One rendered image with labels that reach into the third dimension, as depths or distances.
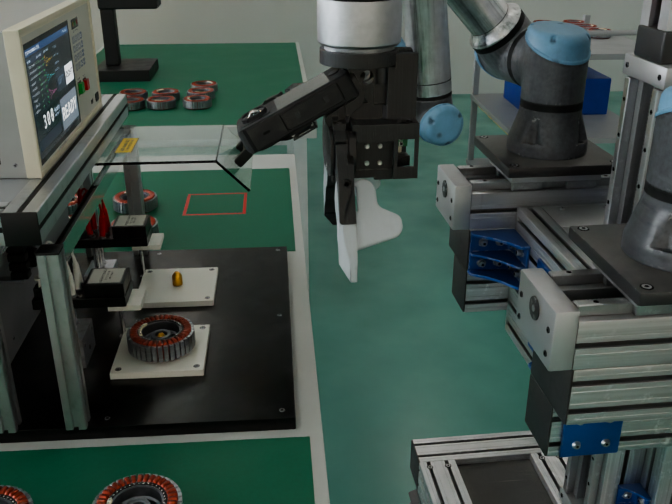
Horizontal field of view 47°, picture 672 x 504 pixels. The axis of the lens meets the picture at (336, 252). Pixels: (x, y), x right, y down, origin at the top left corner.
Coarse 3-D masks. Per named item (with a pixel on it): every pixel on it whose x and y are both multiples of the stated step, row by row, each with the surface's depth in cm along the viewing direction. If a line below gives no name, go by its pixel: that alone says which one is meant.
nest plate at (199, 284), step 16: (160, 272) 159; (192, 272) 159; (208, 272) 159; (160, 288) 152; (176, 288) 152; (192, 288) 152; (208, 288) 152; (144, 304) 147; (160, 304) 147; (176, 304) 147; (192, 304) 148; (208, 304) 148
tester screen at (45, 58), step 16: (64, 32) 124; (32, 48) 108; (48, 48) 115; (64, 48) 124; (32, 64) 107; (48, 64) 115; (64, 64) 124; (32, 80) 107; (48, 80) 115; (32, 96) 107; (48, 96) 114; (48, 128) 114
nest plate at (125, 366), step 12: (204, 336) 135; (120, 348) 132; (204, 348) 132; (120, 360) 128; (132, 360) 128; (180, 360) 128; (192, 360) 128; (204, 360) 128; (120, 372) 125; (132, 372) 125; (144, 372) 125; (156, 372) 125; (168, 372) 125; (180, 372) 126; (192, 372) 126
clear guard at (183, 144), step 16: (128, 128) 154; (144, 128) 154; (160, 128) 154; (176, 128) 154; (192, 128) 154; (208, 128) 154; (224, 128) 154; (112, 144) 143; (144, 144) 143; (160, 144) 143; (176, 144) 143; (192, 144) 143; (208, 144) 143; (224, 144) 146; (112, 160) 134; (128, 160) 134; (144, 160) 134; (160, 160) 134; (176, 160) 134; (192, 160) 134; (208, 160) 134; (224, 160) 138; (240, 176) 139
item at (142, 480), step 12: (120, 480) 101; (132, 480) 101; (144, 480) 101; (156, 480) 101; (168, 480) 101; (108, 492) 99; (120, 492) 99; (132, 492) 100; (144, 492) 101; (156, 492) 100; (168, 492) 99; (180, 492) 99
